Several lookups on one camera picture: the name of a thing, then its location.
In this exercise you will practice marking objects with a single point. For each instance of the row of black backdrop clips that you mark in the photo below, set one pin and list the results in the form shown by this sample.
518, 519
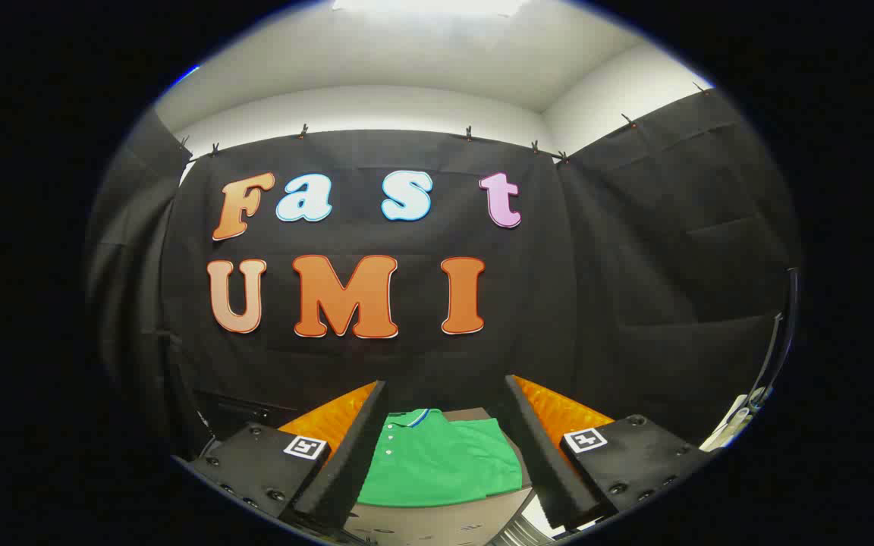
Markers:
303, 131

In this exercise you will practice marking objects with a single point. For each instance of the grey table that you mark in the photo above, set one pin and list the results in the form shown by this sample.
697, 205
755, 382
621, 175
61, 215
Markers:
437, 525

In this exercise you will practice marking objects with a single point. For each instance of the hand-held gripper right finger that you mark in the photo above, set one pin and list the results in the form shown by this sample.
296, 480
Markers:
539, 455

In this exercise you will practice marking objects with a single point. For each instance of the dark transparent washing machine lid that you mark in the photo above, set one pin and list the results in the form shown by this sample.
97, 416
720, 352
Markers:
243, 413

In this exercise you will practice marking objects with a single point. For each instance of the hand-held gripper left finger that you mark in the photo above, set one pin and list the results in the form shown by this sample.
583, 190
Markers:
346, 462

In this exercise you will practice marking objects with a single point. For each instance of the green polo shirt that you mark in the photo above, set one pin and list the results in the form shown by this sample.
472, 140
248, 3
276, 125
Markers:
437, 462

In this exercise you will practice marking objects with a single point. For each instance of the white plastic object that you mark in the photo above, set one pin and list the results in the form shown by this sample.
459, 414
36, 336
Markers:
733, 425

